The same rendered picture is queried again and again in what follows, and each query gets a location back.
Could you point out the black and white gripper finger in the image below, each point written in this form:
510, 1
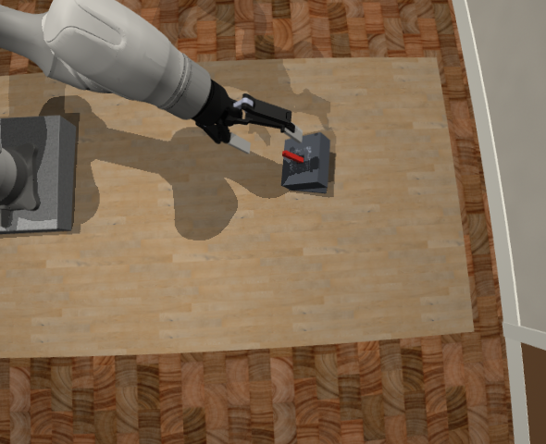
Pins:
265, 114
227, 136

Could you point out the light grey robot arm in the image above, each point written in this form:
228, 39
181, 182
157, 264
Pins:
110, 46

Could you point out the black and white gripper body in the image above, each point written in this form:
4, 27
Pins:
218, 103

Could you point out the grey sloped panel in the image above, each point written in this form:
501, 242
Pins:
312, 175

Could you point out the red rectangular block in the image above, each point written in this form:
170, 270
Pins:
293, 157

